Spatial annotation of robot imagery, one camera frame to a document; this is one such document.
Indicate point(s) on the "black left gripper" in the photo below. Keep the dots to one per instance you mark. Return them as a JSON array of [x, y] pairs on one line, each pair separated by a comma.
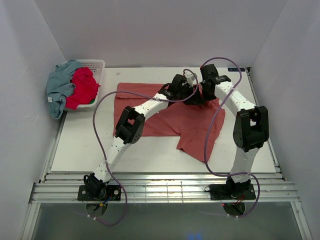
[[195, 99]]

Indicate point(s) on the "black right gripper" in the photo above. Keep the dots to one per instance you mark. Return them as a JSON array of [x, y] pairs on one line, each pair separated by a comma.
[[206, 97]]

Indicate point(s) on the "salmon pink t-shirt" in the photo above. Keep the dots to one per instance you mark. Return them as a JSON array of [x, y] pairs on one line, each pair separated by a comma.
[[190, 122]]

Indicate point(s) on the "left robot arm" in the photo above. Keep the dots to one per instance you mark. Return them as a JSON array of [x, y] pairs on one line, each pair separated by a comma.
[[130, 125]]

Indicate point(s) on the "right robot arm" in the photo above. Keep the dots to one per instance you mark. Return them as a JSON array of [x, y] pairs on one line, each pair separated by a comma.
[[250, 132]]

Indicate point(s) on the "blue label sticker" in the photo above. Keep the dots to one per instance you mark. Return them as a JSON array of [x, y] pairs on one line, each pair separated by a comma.
[[234, 69]]

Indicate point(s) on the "white plastic laundry basket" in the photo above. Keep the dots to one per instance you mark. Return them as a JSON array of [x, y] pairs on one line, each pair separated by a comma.
[[97, 66]]

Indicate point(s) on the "magenta red t-shirt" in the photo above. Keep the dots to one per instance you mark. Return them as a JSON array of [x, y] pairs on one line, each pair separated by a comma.
[[86, 88]]

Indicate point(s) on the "grey-blue t-shirt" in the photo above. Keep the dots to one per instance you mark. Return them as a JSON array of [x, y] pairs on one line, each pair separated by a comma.
[[59, 87]]

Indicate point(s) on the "white wrist camera, left arm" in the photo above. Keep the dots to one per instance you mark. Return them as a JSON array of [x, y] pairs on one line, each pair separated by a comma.
[[190, 77]]

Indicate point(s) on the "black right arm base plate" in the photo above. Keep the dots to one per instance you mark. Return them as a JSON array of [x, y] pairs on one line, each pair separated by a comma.
[[221, 192]]

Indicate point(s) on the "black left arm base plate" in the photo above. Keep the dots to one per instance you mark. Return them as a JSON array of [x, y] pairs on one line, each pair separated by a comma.
[[110, 192]]

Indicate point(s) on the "aluminium rail frame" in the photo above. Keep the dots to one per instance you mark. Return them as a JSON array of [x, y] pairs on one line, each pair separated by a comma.
[[164, 188]]

